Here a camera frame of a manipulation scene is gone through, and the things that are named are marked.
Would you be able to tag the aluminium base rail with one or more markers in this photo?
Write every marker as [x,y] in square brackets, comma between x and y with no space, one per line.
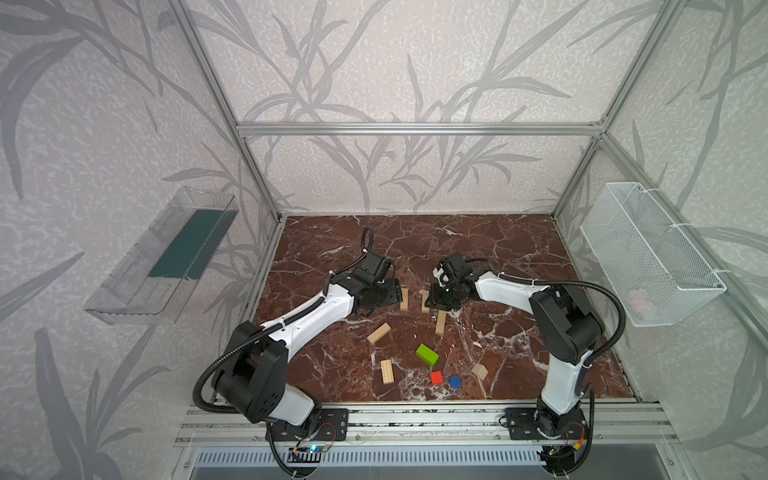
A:
[440,423]

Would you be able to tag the red cube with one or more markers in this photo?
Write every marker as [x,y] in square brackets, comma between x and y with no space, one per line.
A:
[436,378]

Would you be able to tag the plain wood block two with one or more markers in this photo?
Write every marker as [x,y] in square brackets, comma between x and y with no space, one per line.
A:
[404,304]

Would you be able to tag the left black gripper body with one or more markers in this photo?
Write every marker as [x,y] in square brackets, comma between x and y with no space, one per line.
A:
[383,293]

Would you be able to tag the aluminium frame crossbar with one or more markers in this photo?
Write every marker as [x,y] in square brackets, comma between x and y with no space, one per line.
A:
[253,129]

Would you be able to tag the wide striped wood block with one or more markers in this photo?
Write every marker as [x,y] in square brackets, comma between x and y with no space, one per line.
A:
[387,372]

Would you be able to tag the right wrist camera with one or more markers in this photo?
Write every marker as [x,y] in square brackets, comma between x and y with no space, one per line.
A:
[441,276]

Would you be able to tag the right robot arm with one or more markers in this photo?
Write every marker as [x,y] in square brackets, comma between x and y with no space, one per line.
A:
[568,324]

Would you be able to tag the clear plastic bin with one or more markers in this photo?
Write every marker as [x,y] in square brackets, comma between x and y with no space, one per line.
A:
[154,281]

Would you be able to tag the plain wood block four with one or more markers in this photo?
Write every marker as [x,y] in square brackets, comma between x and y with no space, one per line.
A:
[377,335]

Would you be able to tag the small wood cube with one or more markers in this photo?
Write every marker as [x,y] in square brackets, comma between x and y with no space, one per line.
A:
[479,371]

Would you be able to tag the plain wood block three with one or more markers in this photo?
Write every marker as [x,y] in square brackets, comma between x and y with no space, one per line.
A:
[441,322]

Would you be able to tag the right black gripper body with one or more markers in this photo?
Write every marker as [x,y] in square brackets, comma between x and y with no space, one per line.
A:
[448,298]

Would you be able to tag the white wire basket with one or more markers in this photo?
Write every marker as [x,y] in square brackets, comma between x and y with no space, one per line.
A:
[639,246]

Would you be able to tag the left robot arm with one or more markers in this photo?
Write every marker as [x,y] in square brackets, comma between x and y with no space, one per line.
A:
[250,377]

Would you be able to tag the pink object in basket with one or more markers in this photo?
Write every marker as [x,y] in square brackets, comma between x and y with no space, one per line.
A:
[640,301]

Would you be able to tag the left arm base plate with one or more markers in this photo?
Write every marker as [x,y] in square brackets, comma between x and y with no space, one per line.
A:
[325,424]

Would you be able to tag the green block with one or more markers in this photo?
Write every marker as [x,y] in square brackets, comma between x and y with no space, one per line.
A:
[427,355]

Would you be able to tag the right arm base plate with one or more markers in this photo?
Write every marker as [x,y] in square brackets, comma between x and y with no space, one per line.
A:
[542,423]

